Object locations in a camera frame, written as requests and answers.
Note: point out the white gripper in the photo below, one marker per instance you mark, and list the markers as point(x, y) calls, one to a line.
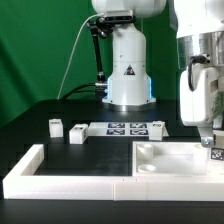
point(199, 107)

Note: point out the white square tabletop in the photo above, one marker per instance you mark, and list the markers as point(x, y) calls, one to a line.
point(170, 158)

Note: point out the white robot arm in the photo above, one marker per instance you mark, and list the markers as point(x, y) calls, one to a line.
point(199, 26)

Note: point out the white marker sheet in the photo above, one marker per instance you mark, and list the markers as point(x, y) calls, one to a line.
point(119, 129)

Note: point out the white U-shaped fence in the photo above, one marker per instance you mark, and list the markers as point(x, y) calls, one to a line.
point(23, 183)

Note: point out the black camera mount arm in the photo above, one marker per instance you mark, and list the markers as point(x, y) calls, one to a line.
point(97, 33)

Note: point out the grey camera on mount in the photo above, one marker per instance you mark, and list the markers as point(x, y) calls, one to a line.
point(118, 16)

